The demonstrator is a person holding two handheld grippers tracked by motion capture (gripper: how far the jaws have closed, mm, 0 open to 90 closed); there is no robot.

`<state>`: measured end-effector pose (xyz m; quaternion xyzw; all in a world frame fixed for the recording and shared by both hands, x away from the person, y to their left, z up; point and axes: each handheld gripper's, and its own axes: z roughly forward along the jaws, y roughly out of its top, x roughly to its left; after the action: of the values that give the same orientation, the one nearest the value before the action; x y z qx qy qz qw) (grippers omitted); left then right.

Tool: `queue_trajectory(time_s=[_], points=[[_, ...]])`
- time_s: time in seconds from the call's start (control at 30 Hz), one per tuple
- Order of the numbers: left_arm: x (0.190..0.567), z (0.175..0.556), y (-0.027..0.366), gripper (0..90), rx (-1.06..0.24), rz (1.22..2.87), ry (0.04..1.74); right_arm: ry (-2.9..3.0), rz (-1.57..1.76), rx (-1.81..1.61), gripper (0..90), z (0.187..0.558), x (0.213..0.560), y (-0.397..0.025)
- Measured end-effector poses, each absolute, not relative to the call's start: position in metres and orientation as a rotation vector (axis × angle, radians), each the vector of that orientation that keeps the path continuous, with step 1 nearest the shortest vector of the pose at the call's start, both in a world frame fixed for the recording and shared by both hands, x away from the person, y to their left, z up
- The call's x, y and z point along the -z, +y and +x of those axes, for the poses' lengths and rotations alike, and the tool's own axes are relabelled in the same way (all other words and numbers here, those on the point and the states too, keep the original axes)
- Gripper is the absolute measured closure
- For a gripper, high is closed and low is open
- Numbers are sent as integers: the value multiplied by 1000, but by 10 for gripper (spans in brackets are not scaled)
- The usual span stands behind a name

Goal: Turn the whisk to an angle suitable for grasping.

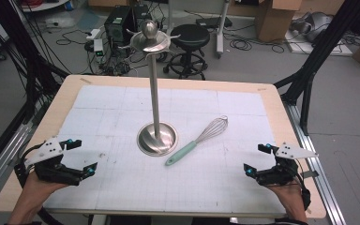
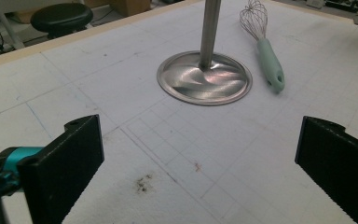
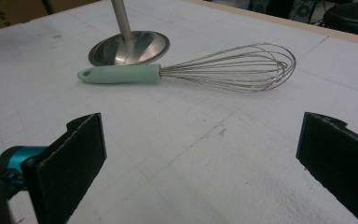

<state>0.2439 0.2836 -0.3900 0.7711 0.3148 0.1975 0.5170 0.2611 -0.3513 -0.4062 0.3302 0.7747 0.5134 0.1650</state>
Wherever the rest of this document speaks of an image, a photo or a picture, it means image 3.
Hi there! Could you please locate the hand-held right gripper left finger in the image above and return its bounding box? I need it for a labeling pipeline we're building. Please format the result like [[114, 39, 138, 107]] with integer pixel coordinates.
[[21, 112, 108, 224]]

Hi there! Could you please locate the stainless steel ladle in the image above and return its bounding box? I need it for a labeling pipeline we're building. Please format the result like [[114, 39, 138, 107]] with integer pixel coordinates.
[[88, 0, 171, 67]]

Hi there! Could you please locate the black round stool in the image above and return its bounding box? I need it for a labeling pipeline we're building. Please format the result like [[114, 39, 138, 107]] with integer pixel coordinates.
[[323, 1, 358, 39]]

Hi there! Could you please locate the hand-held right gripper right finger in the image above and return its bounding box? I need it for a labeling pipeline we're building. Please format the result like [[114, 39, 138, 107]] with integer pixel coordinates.
[[296, 111, 358, 224]]

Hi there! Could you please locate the brown cardboard box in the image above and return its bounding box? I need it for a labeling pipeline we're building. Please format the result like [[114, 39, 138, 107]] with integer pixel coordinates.
[[0, 0, 102, 35]]

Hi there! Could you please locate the dark equipment with round fan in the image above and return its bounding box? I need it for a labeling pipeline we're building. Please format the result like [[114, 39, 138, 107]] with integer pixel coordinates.
[[287, 0, 325, 24]]

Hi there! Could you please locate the whisk with mint green handle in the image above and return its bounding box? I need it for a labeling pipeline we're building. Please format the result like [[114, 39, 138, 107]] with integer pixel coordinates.
[[76, 42, 297, 94]]

